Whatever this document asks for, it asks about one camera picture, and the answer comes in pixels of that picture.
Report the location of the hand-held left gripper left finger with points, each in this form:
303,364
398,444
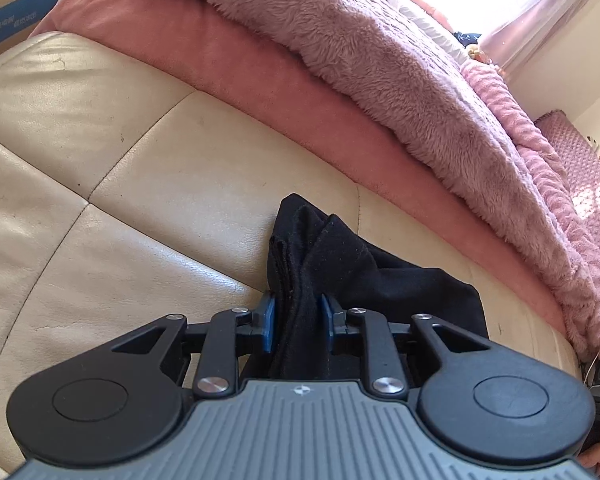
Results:
266,324

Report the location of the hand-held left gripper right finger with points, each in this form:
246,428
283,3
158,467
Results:
326,317

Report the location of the black pants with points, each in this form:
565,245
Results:
345,270

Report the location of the cream leather sofa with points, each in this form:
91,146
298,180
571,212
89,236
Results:
130,185

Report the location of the quilted pink bedspread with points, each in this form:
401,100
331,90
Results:
580,160

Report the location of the ribbed light pink blanket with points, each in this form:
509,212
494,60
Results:
545,160

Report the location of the fluffy mauve blanket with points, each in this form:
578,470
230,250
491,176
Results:
380,60

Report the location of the salmon pink blanket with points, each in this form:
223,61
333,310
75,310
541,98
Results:
260,60

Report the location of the small beige plush toy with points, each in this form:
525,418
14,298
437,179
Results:
480,54

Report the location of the white bed sheet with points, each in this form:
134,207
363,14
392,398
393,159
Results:
430,25

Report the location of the dark blue cloth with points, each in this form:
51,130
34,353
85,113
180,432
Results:
467,37

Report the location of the pink curtain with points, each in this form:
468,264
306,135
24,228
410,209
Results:
545,15

